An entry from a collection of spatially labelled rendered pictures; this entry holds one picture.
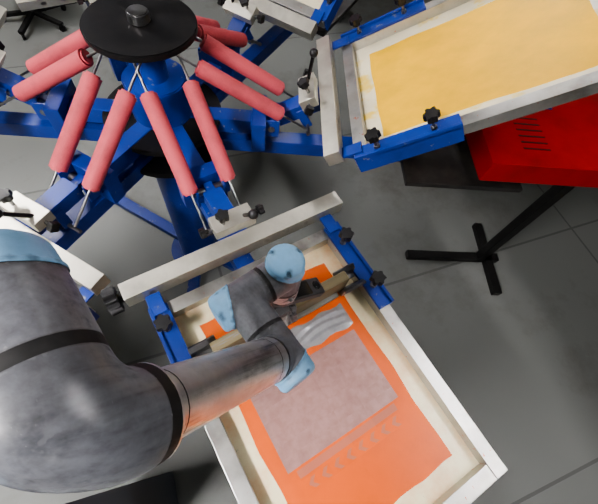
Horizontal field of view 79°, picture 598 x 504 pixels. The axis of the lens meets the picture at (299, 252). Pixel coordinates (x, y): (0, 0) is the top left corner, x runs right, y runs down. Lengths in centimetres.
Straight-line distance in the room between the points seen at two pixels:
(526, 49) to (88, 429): 132
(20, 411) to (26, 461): 3
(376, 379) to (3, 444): 88
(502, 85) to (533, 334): 168
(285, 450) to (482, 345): 161
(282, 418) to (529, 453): 163
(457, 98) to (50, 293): 113
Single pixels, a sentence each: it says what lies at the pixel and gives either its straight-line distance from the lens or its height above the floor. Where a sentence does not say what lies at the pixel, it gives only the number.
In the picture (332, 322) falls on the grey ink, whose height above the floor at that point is 96.
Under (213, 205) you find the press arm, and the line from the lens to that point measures 113.
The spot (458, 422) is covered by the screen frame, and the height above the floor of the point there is 99.
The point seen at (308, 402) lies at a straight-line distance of 102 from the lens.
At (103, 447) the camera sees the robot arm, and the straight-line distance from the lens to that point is 34.
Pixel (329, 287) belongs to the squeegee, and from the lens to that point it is 99.
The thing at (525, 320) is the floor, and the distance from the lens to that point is 261.
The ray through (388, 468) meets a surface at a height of 96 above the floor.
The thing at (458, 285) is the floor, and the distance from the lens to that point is 246.
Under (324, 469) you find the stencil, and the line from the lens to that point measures 102.
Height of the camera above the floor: 196
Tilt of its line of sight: 61 degrees down
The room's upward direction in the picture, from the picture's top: 13 degrees clockwise
